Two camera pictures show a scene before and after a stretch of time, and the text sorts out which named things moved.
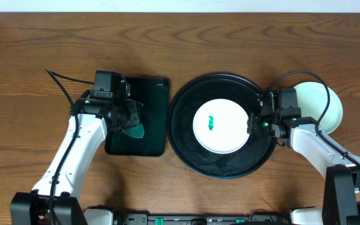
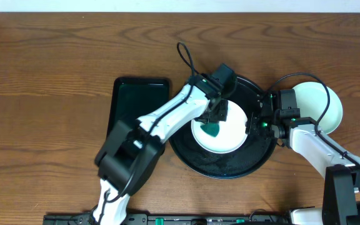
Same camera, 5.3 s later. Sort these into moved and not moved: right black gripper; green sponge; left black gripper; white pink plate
Moved: green sponge; left black gripper
Not moved: white pink plate; right black gripper
